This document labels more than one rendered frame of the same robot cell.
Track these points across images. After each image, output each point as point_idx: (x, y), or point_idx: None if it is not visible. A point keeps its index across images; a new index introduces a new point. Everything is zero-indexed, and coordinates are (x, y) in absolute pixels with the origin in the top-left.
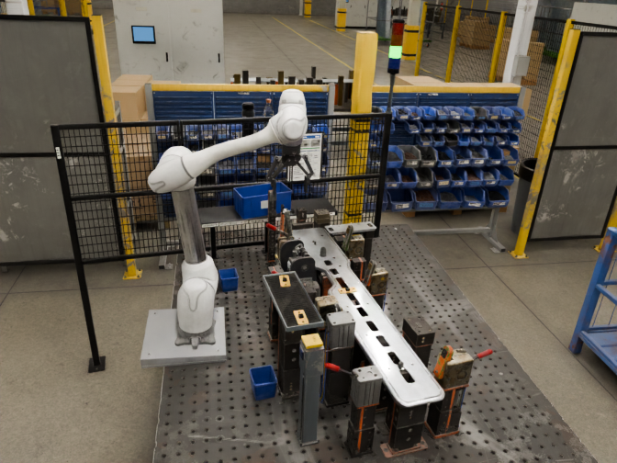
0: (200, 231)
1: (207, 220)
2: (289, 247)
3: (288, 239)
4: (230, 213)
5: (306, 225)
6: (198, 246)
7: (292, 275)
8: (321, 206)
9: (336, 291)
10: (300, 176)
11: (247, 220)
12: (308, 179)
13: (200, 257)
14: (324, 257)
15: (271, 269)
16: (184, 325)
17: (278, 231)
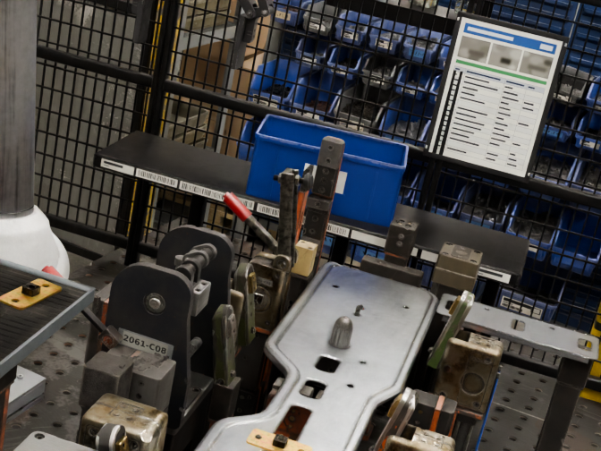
0: (21, 129)
1: (158, 166)
2: (186, 247)
3: (273, 261)
4: (233, 175)
5: (399, 274)
6: (2, 169)
7: (76, 293)
8: (490, 250)
9: (242, 432)
10: (469, 151)
11: (253, 199)
12: (243, 22)
13: (1, 202)
14: (335, 350)
15: (109, 289)
16: None
17: (254, 226)
